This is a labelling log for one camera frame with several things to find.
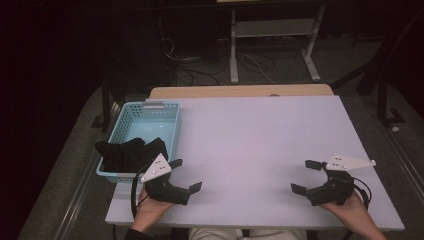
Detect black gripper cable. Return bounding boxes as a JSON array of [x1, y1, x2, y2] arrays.
[[352, 177, 373, 211], [130, 164, 152, 220]]

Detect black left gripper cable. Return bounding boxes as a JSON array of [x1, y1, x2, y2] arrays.
[[130, 164, 152, 220]]

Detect black floor cables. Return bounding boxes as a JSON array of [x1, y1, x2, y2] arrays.
[[161, 35, 235, 87]]

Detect black cloth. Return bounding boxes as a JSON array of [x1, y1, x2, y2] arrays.
[[94, 136, 170, 174]]

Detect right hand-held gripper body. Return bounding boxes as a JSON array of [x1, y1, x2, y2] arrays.
[[305, 153, 377, 207]]

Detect white floor cable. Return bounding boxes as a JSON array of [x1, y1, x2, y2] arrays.
[[237, 51, 277, 85]]

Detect wooden table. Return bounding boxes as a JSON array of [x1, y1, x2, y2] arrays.
[[148, 83, 335, 100]]

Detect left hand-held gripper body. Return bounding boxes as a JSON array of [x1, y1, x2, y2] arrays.
[[140, 152, 191, 206]]

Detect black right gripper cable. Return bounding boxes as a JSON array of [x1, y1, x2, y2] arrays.
[[352, 177, 373, 211]]

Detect person's left hand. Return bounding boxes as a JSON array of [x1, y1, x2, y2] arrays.
[[131, 185, 176, 233]]

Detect white metal stand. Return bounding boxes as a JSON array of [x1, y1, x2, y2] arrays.
[[229, 5, 327, 85]]

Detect black metal stand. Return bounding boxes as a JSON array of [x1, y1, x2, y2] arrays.
[[332, 9, 424, 127], [90, 77, 122, 133]]

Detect person's right hand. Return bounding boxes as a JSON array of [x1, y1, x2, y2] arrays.
[[319, 191, 372, 225]]

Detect light blue plastic basket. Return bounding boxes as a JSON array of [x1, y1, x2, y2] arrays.
[[95, 100, 182, 184]]

